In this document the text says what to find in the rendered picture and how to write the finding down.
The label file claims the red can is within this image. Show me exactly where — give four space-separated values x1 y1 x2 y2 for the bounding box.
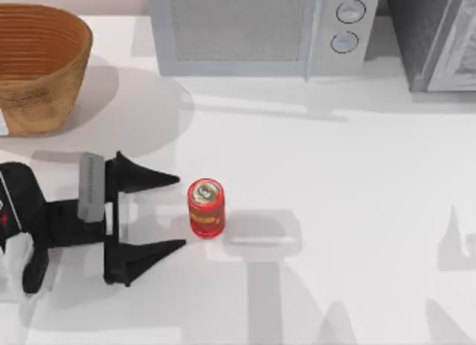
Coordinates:
187 177 227 239

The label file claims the woven wooden basket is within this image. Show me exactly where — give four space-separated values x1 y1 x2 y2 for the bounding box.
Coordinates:
0 3 94 138

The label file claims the microwave oven door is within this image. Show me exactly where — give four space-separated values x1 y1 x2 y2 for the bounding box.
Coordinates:
147 0 321 77

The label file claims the pale microwave oven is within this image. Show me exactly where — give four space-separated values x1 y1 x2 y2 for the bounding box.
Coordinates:
145 0 383 79

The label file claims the round microwave knob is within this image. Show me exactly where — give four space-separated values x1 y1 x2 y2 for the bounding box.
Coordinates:
329 30 360 55
335 0 367 23

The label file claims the grey cabinet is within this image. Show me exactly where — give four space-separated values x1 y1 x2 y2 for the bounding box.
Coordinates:
384 0 476 94

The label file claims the microwave door handle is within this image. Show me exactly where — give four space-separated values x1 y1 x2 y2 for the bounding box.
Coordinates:
303 0 323 82

